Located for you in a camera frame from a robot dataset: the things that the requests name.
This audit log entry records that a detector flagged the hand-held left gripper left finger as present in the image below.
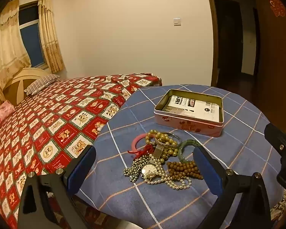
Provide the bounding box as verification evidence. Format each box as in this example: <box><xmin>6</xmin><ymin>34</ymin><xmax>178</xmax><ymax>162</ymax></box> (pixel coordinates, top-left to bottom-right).
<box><xmin>17</xmin><ymin>145</ymin><xmax>97</xmax><ymax>229</ymax></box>

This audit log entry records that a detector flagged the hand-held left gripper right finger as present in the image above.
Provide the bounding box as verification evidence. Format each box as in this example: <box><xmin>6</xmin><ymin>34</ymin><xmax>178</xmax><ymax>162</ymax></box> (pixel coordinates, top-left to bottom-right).
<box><xmin>193</xmin><ymin>145</ymin><xmax>272</xmax><ymax>229</ymax></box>

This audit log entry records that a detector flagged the brown wooden bead bracelet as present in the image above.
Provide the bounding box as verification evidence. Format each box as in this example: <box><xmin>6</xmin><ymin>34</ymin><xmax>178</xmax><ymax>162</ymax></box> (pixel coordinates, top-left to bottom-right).
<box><xmin>166</xmin><ymin>160</ymin><xmax>204</xmax><ymax>181</ymax></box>

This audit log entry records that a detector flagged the green jade bangle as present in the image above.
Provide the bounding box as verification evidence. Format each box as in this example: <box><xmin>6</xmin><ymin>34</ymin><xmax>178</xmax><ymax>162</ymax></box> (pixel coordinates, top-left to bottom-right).
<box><xmin>177</xmin><ymin>139</ymin><xmax>202</xmax><ymax>163</ymax></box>

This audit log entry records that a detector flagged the white pearl necklace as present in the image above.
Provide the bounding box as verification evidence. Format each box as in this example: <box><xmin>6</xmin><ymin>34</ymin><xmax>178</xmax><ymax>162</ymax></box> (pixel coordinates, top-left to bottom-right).
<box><xmin>143</xmin><ymin>157</ymin><xmax>192</xmax><ymax>189</ymax></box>

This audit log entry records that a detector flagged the silver bangle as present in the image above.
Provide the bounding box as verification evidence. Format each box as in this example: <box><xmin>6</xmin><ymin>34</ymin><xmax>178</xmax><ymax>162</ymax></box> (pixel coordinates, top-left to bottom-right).
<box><xmin>154</xmin><ymin>131</ymin><xmax>183</xmax><ymax>146</ymax></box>

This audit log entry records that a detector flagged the pink tin box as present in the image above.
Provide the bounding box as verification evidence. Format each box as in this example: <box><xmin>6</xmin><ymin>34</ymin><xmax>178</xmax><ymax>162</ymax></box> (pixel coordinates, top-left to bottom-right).
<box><xmin>154</xmin><ymin>89</ymin><xmax>224</xmax><ymax>137</ymax></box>

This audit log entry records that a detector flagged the silver ball chain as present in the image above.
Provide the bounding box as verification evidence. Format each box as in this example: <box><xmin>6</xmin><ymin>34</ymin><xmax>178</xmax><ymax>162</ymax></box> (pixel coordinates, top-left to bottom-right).
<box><xmin>123</xmin><ymin>155</ymin><xmax>153</xmax><ymax>183</ymax></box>

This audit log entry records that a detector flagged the silver wristwatch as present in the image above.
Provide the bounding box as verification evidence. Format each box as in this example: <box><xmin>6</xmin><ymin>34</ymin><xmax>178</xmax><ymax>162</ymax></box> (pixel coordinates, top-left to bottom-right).
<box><xmin>140</xmin><ymin>145</ymin><xmax>164</xmax><ymax>180</ymax></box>

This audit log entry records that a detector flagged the pink bangle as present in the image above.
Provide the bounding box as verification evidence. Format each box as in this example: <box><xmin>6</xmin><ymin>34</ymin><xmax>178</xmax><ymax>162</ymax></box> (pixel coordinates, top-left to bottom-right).
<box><xmin>131</xmin><ymin>134</ymin><xmax>155</xmax><ymax>153</ymax></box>

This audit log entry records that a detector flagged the red tassel cord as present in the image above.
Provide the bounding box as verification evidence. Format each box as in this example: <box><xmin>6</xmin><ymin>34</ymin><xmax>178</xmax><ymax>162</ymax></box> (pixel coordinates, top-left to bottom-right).
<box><xmin>128</xmin><ymin>143</ymin><xmax>158</xmax><ymax>159</ymax></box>

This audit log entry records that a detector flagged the gold bead bracelet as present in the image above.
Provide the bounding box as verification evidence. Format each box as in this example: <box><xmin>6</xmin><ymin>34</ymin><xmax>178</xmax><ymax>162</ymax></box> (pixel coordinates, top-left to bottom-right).
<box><xmin>145</xmin><ymin>129</ymin><xmax>179</xmax><ymax>161</ymax></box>

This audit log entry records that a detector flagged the red printed bed blanket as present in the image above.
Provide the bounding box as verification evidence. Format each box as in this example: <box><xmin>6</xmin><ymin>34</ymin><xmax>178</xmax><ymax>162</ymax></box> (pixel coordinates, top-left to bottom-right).
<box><xmin>0</xmin><ymin>73</ymin><xmax>162</xmax><ymax>229</ymax></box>

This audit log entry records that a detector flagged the printed paper sheet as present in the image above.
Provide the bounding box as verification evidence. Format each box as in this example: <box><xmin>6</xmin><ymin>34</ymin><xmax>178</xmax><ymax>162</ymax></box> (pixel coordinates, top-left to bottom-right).
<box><xmin>163</xmin><ymin>95</ymin><xmax>222</xmax><ymax>122</ymax></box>

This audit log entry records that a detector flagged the blue plaid tablecloth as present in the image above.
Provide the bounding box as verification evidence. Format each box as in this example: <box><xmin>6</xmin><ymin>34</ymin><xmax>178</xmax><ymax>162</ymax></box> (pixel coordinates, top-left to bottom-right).
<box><xmin>75</xmin><ymin>84</ymin><xmax>286</xmax><ymax>229</ymax></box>

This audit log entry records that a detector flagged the brown wooden door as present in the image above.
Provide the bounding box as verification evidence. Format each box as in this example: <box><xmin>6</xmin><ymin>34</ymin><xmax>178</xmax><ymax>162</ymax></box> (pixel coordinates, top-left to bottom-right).
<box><xmin>253</xmin><ymin>0</ymin><xmax>286</xmax><ymax>134</ymax></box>

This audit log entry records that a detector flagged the striped pillow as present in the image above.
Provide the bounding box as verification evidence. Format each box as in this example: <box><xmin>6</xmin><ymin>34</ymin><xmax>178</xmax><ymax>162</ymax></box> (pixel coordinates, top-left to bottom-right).
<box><xmin>24</xmin><ymin>74</ymin><xmax>61</xmax><ymax>95</ymax></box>

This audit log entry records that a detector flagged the pink floral pillow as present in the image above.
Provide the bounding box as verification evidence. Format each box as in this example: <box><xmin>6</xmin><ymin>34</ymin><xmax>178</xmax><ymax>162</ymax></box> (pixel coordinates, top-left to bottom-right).
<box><xmin>0</xmin><ymin>100</ymin><xmax>16</xmax><ymax>136</ymax></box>

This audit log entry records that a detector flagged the cream wooden headboard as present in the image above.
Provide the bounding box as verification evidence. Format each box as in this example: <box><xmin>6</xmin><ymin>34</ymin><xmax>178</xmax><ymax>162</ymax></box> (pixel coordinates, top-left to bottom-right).
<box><xmin>0</xmin><ymin>67</ymin><xmax>50</xmax><ymax>117</ymax></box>

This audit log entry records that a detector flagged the red paper door decoration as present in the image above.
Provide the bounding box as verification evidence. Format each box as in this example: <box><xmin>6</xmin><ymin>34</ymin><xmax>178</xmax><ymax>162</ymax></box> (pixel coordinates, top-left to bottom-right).
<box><xmin>268</xmin><ymin>0</ymin><xmax>286</xmax><ymax>17</ymax></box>

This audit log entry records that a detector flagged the yellow patterned curtain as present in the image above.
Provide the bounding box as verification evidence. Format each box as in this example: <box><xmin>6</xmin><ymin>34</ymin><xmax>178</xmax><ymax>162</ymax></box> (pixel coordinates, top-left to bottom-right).
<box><xmin>38</xmin><ymin>0</ymin><xmax>64</xmax><ymax>73</ymax></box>

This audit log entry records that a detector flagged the window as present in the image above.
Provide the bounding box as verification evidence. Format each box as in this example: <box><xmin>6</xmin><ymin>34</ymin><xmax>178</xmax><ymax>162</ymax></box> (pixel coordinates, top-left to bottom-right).
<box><xmin>18</xmin><ymin>1</ymin><xmax>48</xmax><ymax>69</ymax></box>

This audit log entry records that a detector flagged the sheer beige curtain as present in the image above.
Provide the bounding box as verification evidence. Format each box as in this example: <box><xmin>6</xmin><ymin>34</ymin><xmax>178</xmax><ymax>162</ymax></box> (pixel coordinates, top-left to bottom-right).
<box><xmin>0</xmin><ymin>0</ymin><xmax>31</xmax><ymax>86</ymax></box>

